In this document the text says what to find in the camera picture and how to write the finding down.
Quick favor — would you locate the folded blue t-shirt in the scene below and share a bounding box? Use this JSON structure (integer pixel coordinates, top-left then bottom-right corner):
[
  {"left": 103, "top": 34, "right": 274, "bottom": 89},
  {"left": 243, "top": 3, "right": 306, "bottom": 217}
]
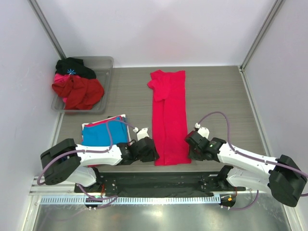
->
[{"left": 80, "top": 116, "right": 132, "bottom": 147}]

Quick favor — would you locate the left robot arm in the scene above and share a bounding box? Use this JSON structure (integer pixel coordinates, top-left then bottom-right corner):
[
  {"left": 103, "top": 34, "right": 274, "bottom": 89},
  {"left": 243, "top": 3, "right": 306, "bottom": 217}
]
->
[{"left": 37, "top": 137, "right": 159, "bottom": 192}]

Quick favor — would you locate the aluminium frame post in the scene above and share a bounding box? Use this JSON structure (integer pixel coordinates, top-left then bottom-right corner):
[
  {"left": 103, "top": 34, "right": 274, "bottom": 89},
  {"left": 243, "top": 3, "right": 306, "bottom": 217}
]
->
[
  {"left": 27, "top": 0, "right": 66, "bottom": 59},
  {"left": 239, "top": 0, "right": 285, "bottom": 72}
]

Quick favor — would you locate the right aluminium frame post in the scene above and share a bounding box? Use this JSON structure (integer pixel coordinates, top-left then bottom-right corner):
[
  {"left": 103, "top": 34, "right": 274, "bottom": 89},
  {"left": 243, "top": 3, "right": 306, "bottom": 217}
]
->
[{"left": 239, "top": 0, "right": 285, "bottom": 72}]

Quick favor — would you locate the pink t-shirt in bin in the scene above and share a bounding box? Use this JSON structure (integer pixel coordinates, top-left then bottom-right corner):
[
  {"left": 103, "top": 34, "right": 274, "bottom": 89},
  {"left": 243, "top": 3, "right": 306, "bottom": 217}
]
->
[{"left": 52, "top": 74, "right": 74, "bottom": 103}]

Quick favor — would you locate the left aluminium frame post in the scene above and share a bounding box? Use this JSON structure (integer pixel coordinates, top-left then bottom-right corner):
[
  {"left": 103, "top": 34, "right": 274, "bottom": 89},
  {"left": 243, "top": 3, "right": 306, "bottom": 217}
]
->
[{"left": 27, "top": 0, "right": 66, "bottom": 59}]

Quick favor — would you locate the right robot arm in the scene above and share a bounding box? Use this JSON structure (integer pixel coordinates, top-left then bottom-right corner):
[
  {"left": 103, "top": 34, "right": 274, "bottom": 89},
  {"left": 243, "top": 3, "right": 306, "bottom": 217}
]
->
[{"left": 185, "top": 129, "right": 308, "bottom": 207}]

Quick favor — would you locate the dark red t-shirt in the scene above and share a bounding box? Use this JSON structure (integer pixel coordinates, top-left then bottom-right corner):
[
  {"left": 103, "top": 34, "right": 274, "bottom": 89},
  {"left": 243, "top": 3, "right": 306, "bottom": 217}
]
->
[{"left": 51, "top": 75, "right": 104, "bottom": 110}]

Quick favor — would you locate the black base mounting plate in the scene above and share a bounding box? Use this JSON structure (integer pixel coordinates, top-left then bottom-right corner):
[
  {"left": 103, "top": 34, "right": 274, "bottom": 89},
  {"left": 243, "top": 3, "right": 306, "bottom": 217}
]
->
[{"left": 83, "top": 172, "right": 245, "bottom": 194}]

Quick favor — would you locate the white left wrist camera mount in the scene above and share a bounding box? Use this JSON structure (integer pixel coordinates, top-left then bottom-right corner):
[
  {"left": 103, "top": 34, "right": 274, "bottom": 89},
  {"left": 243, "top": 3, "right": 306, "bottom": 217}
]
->
[{"left": 133, "top": 127, "right": 150, "bottom": 141}]

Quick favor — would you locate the grey plastic bin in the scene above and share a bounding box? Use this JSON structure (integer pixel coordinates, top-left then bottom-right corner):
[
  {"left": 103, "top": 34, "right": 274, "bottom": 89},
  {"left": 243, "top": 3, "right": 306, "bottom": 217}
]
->
[{"left": 51, "top": 56, "right": 114, "bottom": 114}]

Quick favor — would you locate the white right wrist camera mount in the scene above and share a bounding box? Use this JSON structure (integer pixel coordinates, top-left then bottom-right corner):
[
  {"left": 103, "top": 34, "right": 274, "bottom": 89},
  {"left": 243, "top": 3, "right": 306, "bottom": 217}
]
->
[{"left": 194, "top": 123, "right": 210, "bottom": 139}]

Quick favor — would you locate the aluminium front rail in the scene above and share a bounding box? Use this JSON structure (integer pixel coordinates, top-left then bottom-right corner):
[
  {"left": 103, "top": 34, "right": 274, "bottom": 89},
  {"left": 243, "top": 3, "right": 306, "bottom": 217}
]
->
[{"left": 29, "top": 177, "right": 75, "bottom": 195}]

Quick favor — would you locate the crimson pink t-shirt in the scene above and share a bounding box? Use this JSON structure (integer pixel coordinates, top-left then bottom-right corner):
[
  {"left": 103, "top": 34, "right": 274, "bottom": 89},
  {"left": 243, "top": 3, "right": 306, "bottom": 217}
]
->
[{"left": 147, "top": 70, "right": 191, "bottom": 166}]

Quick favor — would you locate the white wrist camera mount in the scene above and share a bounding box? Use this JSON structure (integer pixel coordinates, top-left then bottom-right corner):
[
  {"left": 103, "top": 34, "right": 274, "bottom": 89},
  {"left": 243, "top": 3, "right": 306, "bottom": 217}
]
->
[
  {"left": 133, "top": 127, "right": 150, "bottom": 141},
  {"left": 194, "top": 123, "right": 210, "bottom": 139}
]

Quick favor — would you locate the black t-shirt with blue print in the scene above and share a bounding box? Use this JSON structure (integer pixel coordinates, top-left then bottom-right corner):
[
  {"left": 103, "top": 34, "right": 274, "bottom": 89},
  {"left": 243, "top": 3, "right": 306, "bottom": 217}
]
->
[{"left": 55, "top": 57, "right": 96, "bottom": 79}]

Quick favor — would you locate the slotted white cable duct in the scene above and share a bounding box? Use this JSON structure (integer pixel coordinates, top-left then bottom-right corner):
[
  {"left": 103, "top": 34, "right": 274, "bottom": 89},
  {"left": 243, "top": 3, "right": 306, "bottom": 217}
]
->
[{"left": 40, "top": 194, "right": 221, "bottom": 205}]

